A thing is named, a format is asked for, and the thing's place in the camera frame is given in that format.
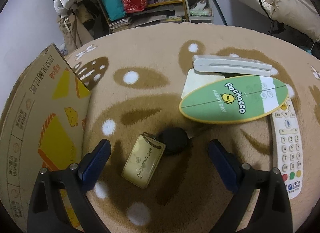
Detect white square card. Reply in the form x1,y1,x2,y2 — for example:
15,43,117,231
181,69,225,99

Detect gold nfc smart card tag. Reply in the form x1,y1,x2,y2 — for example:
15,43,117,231
121,132,166,189

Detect white rolling cart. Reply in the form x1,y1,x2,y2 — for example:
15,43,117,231
185,0,214,24

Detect stack of books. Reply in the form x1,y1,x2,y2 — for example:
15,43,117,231
109,17,132,33

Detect teal storage bag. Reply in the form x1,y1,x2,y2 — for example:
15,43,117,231
101,0,126,21

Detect cardboard box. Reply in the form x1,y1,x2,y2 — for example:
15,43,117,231
1,45,91,231

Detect beige hanging trousers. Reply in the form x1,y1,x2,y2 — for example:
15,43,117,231
57,13,94,53

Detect white tv remote control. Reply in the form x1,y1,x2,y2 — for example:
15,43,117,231
271,98,303,199

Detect wooden bookshelf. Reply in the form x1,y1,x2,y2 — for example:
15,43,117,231
96,0,189,33

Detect white folding stand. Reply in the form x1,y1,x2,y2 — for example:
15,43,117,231
193,55,272,77

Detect cream office chair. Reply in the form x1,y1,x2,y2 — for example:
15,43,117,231
228,0,320,42

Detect teal round fan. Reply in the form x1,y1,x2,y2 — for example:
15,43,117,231
300,46,312,55

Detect green oval pochacco brush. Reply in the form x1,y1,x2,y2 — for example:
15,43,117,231
179,75,289,124

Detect black round key fob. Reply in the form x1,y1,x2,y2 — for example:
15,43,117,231
157,127,190,156

